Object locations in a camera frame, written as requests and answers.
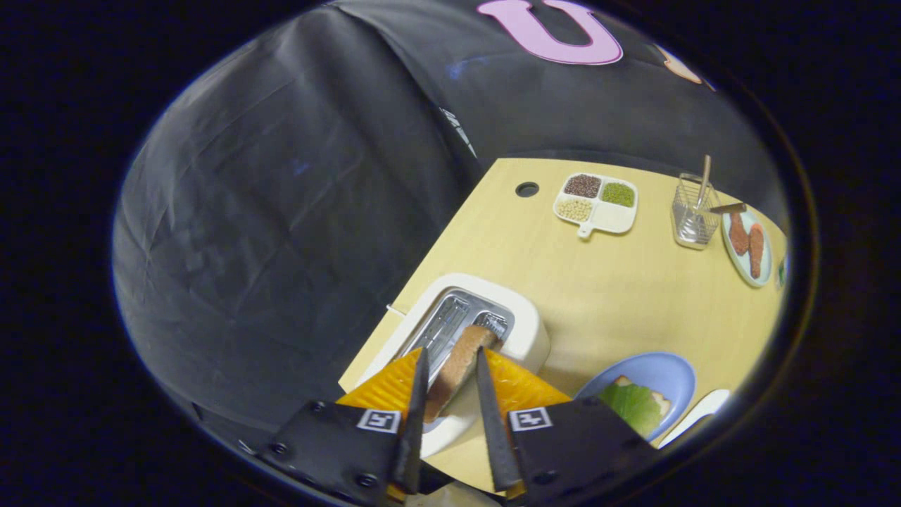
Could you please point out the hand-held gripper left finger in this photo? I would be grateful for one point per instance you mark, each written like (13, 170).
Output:
(417, 422)

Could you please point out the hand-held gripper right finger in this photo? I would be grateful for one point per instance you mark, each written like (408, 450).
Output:
(493, 429)

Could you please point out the toasted bread slice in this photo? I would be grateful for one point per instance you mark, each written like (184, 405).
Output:
(457, 366)

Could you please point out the green lettuce leaf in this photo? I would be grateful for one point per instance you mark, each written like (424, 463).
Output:
(630, 408)

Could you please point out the white toaster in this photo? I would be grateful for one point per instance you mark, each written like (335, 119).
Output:
(521, 331)

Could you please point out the white bread slice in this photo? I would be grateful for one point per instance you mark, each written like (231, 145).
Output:
(663, 403)

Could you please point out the blue plate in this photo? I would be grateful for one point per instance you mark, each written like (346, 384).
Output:
(654, 370)

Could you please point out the white plate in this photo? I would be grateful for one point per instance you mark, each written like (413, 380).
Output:
(697, 415)

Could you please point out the white divided seed dish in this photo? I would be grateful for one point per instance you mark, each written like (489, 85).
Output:
(612, 218)

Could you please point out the black backdrop cloth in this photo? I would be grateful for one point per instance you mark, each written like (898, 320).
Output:
(281, 211)

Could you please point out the pale green plate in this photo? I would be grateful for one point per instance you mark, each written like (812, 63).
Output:
(735, 264)

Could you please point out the brown meat patty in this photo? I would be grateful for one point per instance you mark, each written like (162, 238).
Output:
(756, 250)
(738, 236)

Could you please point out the wooden utensil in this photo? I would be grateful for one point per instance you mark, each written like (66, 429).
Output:
(728, 208)
(704, 176)

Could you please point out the clear plastic water bottle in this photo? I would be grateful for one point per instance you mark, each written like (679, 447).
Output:
(781, 273)

